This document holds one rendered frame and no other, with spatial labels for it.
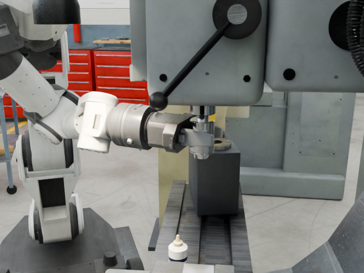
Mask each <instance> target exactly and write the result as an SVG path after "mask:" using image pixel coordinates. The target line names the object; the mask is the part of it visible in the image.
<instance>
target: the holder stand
mask: <svg viewBox="0 0 364 273"><path fill-rule="evenodd" d="M240 164H241V153H240V151H239V150H238V148H237V147H236V145H235V144H234V143H233V141H232V140H231V139H230V137H229V136H228V134H227V133H226V131H223V137H222V138H221V139H215V141H214V153H212V154H210V155H209V156H208V158H207V159H198V158H196V156H195V154H192V153H191V152H190V147H189V148H188V185H189V188H190V191H191V195H192V199H193V203H194V206H195V209H196V213H197V215H199V216H200V215H224V214H237V213H238V202H239V177H240Z"/></svg>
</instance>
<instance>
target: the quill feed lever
mask: <svg viewBox="0 0 364 273"><path fill-rule="evenodd" d="M212 18H213V23H214V26H215V27H216V29H217V31H216V32H215V33H214V34H213V35H212V36H211V37H210V39H209V40H208V41H207V42H206V43H205V44H204V45H203V46H202V47H201V49H200V50H199V51H198V52H197V53H196V54H195V55H194V57H193V58H191V60H190V61H189V62H188V63H187V64H186V66H185V67H184V68H183V69H182V70H181V71H180V72H179V73H178V74H177V75H176V77H175V78H174V79H173V80H172V81H171V82H170V83H169V84H168V85H167V87H166V88H165V89H164V90H163V91H162V92H154V93H153V94H152V95H151V96H150V97H149V105H150V107H151V108H152V109H153V110H155V111H162V110H164V109H165V108H166V107H167V105H168V98H167V97H168V96H169V95H170V94H171V93H172V92H173V91H174V90H175V89H176V87H177V86H178V85H179V84H180V83H181V82H182V80H183V79H184V78H185V77H187V75H188V74H189V73H190V72H191V71H192V69H193V68H194V67H195V66H196V65H197V64H198V63H199V62H200V61H201V60H202V59H203V57H204V56H205V55H206V54H207V53H208V52H209V51H210V50H211V49H212V48H213V46H214V45H215V44H216V43H217V42H218V41H219V40H220V39H221V38H222V37H223V36H225V37H227V38H230V39H233V40H240V39H243V38H246V37H248V36H250V35H251V34H252V33H253V32H254V31H255V30H256V29H257V28H258V26H259V24H260V22H261V18H262V8H261V5H260V2H259V0H216V2H215V4H214V7H213V12H212Z"/></svg>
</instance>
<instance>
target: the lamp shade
mask: <svg viewBox="0 0 364 273"><path fill-rule="evenodd" d="M32 12H33V18H34V24H81V15H80V5H79V3H78V0H33V4H32Z"/></svg>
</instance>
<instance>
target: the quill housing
mask: <svg viewBox="0 0 364 273"><path fill-rule="evenodd" d="M145 1H146V46H147V89H148V94H149V96H151V95H152V94H153V93H154V92H162V91H163V90H164V89H165V88H166V87H167V85H168V84H169V83H170V82H171V81H172V80H173V79H174V78H175V77H176V75H177V74H178V73H179V72H180V71H181V70H182V69H183V68H184V67H185V66H186V64H187V63H188V62H189V61H190V60H191V58H193V57H194V55H195V54H196V53H197V52H198V51H199V50H200V49H201V47H202V46H203V45H204V44H205V43H206V42H207V41H208V40H209V39H210V37H211V36H212V35H213V34H214V33H215V32H216V31H217V29H216V27H215V25H214V23H213V18H212V12H213V7H214V4H215V2H216V0H145ZM259 2H260V5H261V8H262V18H261V22H260V24H259V26H258V28H257V29H256V30H255V31H254V32H253V33H252V34H251V35H250V36H248V37H246V38H243V39H240V40H233V39H230V38H227V37H225V36H223V37H222V38H221V39H220V40H219V41H218V42H217V43H216V44H215V45H214V46H213V48H212V49H211V50H210V51H209V52H208V53H207V54H206V55H205V56H204V57H203V59H202V60H201V61H200V62H199V63H198V64H197V65H196V66H195V67H194V68H193V69H192V71H191V72H190V73H189V74H188V75H187V77H185V78H184V79H183V80H182V82H181V83H180V84H179V85H178V86H177V87H176V89H175V90H174V91H173V92H172V93H171V94H170V95H169V96H168V97H167V98H168V105H177V106H241V107H246V106H252V105H254V104H256V103H257V102H258V101H259V100H260V99H261V97H262V95H263V90H264V74H265V55H266V45H267V26H268V7H269V0H259Z"/></svg>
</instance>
